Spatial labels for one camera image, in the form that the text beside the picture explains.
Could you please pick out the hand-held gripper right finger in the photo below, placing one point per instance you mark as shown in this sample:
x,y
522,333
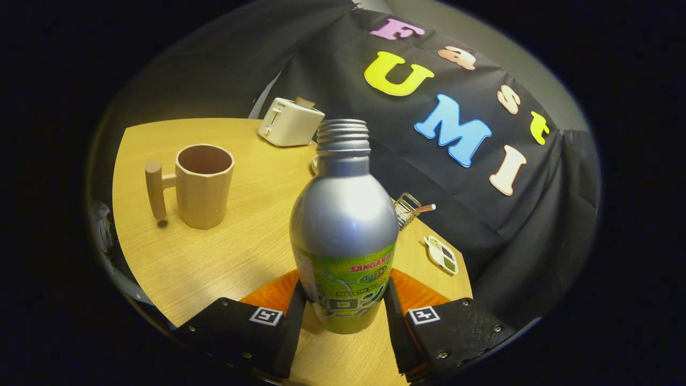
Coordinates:
x,y
455,332

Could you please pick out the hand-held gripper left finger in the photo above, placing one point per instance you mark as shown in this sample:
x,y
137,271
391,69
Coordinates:
x,y
236,332

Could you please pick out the silver bottle with green label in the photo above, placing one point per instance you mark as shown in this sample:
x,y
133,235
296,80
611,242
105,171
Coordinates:
x,y
343,214

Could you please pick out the wooden table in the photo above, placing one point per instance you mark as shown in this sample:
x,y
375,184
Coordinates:
x,y
214,262

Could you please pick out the white divided seed dish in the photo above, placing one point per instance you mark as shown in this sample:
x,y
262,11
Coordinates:
x,y
440,255

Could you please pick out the pink stick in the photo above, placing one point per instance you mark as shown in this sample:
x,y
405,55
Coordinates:
x,y
427,207

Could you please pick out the white toaster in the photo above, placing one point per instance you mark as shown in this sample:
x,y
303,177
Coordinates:
x,y
289,126

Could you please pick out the brown toast slice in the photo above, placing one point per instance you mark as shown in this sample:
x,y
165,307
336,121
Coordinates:
x,y
304,102

